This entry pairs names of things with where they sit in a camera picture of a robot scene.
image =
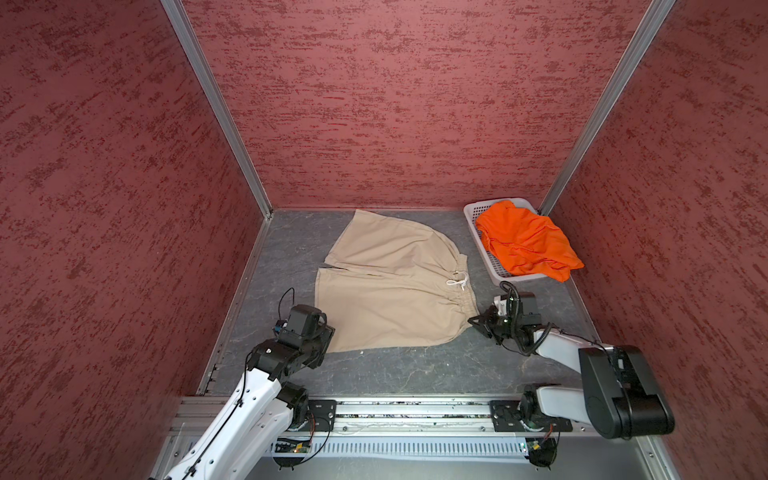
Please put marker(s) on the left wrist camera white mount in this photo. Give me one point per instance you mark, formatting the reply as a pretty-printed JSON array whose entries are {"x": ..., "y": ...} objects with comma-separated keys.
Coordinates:
[{"x": 303, "y": 324}]

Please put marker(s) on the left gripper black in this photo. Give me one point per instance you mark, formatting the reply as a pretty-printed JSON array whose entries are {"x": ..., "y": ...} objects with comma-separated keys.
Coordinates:
[{"x": 326, "y": 337}]

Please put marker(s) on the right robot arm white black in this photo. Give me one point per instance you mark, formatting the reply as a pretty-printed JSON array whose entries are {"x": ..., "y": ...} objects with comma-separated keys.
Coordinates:
[{"x": 619, "y": 396}]

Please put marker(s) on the left corner aluminium post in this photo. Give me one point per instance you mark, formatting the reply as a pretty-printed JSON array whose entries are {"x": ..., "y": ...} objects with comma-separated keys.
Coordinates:
[{"x": 189, "y": 42}]

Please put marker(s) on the orange shorts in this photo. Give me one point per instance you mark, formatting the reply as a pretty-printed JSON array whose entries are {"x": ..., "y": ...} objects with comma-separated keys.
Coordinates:
[{"x": 526, "y": 243}]

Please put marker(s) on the circuit board with wires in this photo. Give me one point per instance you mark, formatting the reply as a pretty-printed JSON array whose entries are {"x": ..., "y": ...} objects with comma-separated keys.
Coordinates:
[
  {"x": 542, "y": 453},
  {"x": 289, "y": 453}
]

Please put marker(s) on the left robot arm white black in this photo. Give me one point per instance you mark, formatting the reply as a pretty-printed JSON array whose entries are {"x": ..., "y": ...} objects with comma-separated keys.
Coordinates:
[{"x": 263, "y": 406}]

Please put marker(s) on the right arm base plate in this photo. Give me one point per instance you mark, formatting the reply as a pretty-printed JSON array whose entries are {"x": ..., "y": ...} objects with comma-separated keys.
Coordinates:
[{"x": 525, "y": 416}]

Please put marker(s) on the left circuit board with wires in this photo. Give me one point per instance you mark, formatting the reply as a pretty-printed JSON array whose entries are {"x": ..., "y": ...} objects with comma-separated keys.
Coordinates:
[{"x": 289, "y": 453}]

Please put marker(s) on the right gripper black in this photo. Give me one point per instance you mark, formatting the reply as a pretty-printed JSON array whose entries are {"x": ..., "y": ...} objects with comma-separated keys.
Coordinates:
[{"x": 484, "y": 322}]

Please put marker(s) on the right corner aluminium post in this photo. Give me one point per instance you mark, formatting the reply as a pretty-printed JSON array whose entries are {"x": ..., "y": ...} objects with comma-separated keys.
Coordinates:
[{"x": 641, "y": 40}]

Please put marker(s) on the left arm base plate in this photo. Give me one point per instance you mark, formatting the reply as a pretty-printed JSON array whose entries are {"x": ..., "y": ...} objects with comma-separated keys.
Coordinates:
[{"x": 314, "y": 415}]

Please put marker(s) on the aluminium rail frame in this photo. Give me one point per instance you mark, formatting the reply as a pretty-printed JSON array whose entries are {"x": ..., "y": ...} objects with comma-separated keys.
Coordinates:
[{"x": 432, "y": 428}]

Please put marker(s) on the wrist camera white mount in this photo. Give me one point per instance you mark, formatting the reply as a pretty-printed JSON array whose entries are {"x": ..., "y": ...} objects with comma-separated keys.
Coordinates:
[
  {"x": 521, "y": 308},
  {"x": 303, "y": 324}
]

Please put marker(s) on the beige shorts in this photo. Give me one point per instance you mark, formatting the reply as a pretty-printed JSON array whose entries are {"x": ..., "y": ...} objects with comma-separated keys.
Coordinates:
[{"x": 390, "y": 282}]

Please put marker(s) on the corner aluminium post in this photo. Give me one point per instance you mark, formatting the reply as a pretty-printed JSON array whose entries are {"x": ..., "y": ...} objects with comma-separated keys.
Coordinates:
[
  {"x": 189, "y": 42},
  {"x": 641, "y": 40}
]

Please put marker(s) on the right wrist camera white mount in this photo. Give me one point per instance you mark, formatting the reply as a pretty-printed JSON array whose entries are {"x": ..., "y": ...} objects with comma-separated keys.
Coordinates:
[{"x": 521, "y": 308}]

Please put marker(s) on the right circuit board with wires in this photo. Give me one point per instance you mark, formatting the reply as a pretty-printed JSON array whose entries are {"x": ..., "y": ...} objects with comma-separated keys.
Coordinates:
[{"x": 542, "y": 453}]

